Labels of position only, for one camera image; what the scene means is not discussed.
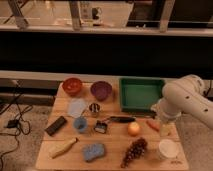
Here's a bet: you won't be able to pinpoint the dark red grape bunch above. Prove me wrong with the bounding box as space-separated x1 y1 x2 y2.
121 138 148 168

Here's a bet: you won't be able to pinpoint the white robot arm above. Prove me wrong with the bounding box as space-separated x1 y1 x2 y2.
151 75 213 137

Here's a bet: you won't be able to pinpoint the purple bowl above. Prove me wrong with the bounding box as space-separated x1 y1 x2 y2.
90 81 112 101

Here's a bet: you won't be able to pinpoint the red bowl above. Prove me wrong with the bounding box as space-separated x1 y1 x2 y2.
62 77 82 96

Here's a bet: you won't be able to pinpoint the orange carrot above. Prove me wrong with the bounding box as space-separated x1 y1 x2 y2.
146 120 160 132

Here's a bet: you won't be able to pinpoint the white cup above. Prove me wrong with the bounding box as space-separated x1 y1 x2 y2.
157 139 179 160

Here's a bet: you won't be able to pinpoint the peach apple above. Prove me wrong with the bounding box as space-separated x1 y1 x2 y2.
127 122 140 136

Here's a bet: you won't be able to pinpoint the green plastic tray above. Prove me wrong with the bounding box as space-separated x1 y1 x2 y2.
119 78 165 113

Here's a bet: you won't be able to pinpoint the small metal cup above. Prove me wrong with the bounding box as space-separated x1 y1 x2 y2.
89 103 100 117

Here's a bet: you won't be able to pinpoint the blue sponge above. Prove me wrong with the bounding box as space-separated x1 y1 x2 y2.
82 143 105 162

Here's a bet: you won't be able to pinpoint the wooden board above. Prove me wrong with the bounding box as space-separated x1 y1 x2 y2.
36 86 189 171

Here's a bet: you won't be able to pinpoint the blue cup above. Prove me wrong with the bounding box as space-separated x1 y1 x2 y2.
73 117 87 133

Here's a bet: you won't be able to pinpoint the black rectangular block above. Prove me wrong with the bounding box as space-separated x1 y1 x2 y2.
45 116 67 136

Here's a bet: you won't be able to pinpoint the black handled knife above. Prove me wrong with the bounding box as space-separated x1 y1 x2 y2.
101 116 135 123

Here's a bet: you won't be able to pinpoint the black cables on floor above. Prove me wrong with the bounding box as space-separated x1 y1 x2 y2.
0 81 34 169

